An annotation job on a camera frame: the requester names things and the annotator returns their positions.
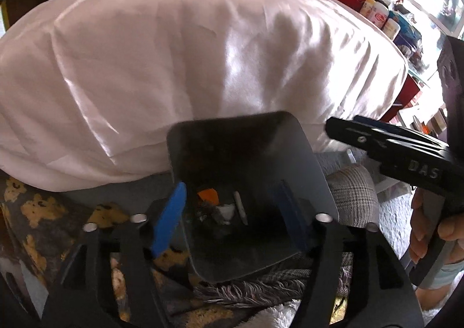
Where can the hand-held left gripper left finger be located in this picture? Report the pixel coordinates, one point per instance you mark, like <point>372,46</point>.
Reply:
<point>167,221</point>

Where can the person's right hand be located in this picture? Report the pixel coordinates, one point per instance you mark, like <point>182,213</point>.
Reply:
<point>418,230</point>

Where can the person's right forearm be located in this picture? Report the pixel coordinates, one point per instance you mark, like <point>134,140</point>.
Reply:
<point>440,286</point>

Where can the white crumpled paper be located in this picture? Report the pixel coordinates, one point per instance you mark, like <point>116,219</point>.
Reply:
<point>224,211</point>

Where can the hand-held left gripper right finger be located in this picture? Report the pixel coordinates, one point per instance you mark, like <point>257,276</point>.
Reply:
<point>328,250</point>

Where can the dark grey plastic bin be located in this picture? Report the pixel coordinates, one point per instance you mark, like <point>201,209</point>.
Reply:
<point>239,154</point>

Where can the yellow black patterned blanket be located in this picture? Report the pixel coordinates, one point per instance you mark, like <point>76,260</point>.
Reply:
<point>36,212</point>

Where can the white plastic stick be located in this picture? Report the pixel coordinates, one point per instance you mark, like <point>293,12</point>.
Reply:
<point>240,206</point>

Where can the white jar red label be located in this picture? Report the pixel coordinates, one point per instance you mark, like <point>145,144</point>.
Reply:
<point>380,14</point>

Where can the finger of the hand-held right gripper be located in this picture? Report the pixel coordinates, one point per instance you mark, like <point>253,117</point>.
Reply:
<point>362,141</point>
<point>391,128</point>

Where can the white fluffy blanket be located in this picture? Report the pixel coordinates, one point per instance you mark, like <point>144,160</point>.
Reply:
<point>264,317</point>

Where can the blue printed box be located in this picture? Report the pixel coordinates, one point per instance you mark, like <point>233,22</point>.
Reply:
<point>408,33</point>

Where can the grey plaid cushion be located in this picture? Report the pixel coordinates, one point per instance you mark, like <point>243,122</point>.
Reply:
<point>353,194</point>

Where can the orange paper scrap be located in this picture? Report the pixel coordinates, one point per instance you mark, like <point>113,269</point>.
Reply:
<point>209,195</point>

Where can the pink satin sheet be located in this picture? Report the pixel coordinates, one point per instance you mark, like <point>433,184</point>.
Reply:
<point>163,71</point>

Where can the white bottle yellow cap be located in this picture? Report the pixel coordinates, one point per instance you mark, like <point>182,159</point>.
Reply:
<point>368,9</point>

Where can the grey fringed plaid scarf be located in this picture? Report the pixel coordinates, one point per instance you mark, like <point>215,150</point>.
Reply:
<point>261,286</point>

